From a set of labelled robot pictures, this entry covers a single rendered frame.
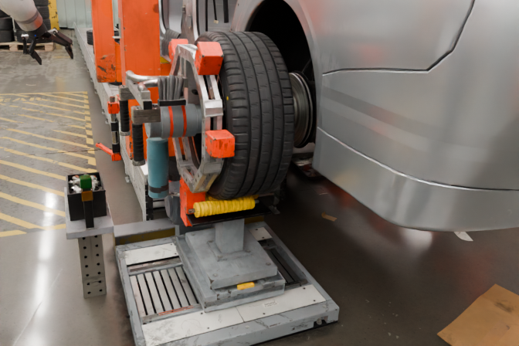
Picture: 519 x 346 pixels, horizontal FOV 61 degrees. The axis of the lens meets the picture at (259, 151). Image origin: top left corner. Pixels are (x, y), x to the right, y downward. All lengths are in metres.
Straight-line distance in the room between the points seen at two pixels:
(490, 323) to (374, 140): 1.26
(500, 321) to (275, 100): 1.45
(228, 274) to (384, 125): 0.97
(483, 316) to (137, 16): 2.04
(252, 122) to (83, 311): 1.15
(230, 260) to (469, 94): 1.26
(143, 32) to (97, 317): 1.25
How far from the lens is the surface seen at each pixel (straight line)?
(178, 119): 1.66
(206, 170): 1.53
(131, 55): 2.12
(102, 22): 4.03
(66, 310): 2.17
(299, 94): 1.84
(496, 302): 2.46
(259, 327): 1.88
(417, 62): 1.14
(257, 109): 1.48
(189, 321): 1.90
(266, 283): 1.95
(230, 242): 1.97
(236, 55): 1.55
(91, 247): 2.07
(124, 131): 1.87
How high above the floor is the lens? 1.33
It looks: 20 degrees down
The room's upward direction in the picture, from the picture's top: 3 degrees clockwise
